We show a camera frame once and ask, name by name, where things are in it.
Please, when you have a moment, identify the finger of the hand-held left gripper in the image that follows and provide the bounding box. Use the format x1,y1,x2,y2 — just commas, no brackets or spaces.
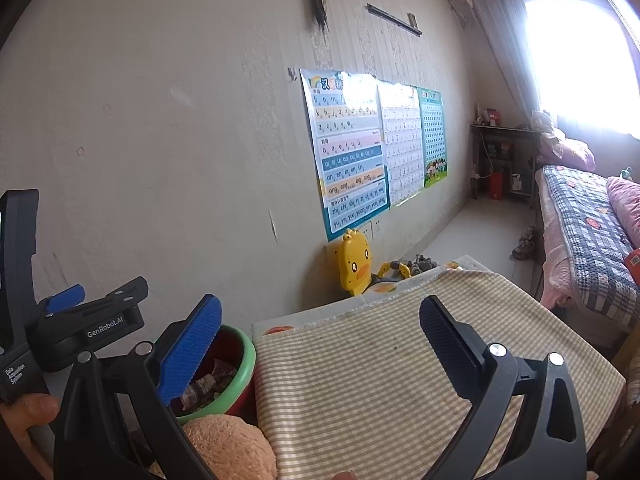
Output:
97,276,150,312
42,284,86,314

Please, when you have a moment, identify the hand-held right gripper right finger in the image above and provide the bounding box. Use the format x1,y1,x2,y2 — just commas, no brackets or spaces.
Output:
419,294,587,480

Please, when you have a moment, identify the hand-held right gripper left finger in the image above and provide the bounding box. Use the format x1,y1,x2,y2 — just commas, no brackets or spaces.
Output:
52,292,223,480

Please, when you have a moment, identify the red bin with green rim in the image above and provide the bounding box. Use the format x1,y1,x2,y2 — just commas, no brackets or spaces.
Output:
172,324,258,428

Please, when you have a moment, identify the person's left hand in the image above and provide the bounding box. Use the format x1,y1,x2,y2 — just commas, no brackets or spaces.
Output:
0,392,61,480

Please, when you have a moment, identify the grey toy pile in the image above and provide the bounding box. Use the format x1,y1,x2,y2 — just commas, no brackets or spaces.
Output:
390,254,440,278

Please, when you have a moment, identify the beige checked tablecloth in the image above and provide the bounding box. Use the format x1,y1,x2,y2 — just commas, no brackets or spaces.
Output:
252,267,626,480

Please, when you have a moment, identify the tan plush toy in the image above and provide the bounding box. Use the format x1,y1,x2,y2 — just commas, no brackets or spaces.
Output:
150,412,278,480

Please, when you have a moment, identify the yellow duck toy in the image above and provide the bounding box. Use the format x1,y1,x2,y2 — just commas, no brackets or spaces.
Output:
336,228,373,295

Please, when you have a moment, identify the pair of shoes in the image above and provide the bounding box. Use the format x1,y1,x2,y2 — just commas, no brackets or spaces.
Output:
511,225,537,261

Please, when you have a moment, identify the pink bed sheet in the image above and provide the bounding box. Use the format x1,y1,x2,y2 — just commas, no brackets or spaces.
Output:
534,170,576,311

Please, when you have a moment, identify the wooden chair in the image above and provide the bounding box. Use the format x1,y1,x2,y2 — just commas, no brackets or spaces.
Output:
612,317,640,461

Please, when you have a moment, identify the red cardboard box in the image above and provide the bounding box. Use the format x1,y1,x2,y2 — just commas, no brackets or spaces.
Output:
622,247,640,286

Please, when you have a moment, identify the dark shelf table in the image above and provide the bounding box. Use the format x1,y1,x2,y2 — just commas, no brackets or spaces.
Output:
470,124,543,206

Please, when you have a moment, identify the pink pillow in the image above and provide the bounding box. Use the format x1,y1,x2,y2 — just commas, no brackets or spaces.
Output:
537,127,597,171

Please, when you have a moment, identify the pink folded blanket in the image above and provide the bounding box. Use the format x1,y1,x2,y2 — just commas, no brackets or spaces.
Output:
606,176,640,251

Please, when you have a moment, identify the sheer curtain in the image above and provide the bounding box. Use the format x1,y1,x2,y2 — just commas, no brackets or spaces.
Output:
462,0,546,116

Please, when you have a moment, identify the bright window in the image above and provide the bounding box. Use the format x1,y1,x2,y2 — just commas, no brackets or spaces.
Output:
522,0,640,136

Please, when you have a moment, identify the white wall socket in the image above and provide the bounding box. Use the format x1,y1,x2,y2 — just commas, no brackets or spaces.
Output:
357,217,383,241

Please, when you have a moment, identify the white chart wall poster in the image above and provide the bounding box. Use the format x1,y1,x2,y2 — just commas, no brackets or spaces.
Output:
376,80,425,208

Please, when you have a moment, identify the green chart wall poster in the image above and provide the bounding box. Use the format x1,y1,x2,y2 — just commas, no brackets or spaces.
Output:
417,87,448,190

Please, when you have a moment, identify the blue alphabet wall poster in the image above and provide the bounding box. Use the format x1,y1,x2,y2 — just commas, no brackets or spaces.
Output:
300,69,391,242

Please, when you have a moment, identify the dark wall bracket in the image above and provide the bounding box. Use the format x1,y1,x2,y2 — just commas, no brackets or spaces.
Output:
366,3,422,37

